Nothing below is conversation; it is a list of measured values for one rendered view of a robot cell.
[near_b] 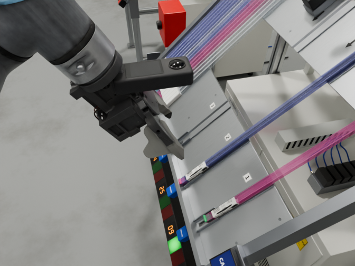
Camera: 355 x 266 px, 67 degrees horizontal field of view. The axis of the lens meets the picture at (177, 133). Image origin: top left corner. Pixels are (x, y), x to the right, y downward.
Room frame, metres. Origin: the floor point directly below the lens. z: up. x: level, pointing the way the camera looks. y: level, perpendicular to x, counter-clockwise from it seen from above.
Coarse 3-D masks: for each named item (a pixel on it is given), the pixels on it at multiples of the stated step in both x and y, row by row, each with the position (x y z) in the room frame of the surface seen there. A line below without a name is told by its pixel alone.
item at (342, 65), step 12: (348, 60) 0.41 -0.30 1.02; (336, 72) 0.41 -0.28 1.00; (312, 84) 0.41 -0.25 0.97; (300, 96) 0.40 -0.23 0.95; (276, 108) 0.40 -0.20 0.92; (288, 108) 0.39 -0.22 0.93; (264, 120) 0.39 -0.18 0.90; (252, 132) 0.37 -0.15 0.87; (228, 144) 0.38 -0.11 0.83; (240, 144) 0.37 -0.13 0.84; (216, 156) 0.36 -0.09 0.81
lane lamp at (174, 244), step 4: (176, 236) 0.24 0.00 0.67; (172, 240) 0.24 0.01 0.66; (176, 240) 0.23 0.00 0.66; (168, 244) 0.23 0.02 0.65; (172, 244) 0.23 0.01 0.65; (176, 244) 0.23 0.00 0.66; (180, 244) 0.22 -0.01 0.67; (172, 248) 0.22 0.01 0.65; (176, 248) 0.22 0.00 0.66; (172, 252) 0.21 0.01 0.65
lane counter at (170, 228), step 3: (174, 222) 0.28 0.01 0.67; (168, 225) 0.27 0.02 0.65; (171, 225) 0.27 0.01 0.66; (174, 225) 0.27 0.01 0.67; (165, 228) 0.27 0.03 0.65; (168, 228) 0.27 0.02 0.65; (171, 228) 0.27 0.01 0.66; (174, 228) 0.26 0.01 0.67; (168, 231) 0.26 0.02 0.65; (171, 231) 0.26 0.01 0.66; (174, 231) 0.26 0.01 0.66; (168, 234) 0.25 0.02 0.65; (171, 234) 0.25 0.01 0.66; (174, 234) 0.25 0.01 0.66; (168, 237) 0.25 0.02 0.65
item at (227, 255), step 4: (228, 252) 0.16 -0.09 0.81; (220, 256) 0.16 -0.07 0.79; (224, 256) 0.16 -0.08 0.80; (228, 256) 0.15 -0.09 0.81; (212, 260) 0.15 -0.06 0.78; (216, 260) 0.15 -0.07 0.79; (220, 260) 0.15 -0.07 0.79; (224, 260) 0.15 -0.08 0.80; (228, 260) 0.15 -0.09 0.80; (232, 260) 0.15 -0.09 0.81; (212, 264) 0.15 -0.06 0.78; (216, 264) 0.15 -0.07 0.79; (220, 264) 0.15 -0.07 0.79; (224, 264) 0.14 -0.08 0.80; (228, 264) 0.14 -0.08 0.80; (232, 264) 0.14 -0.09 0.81
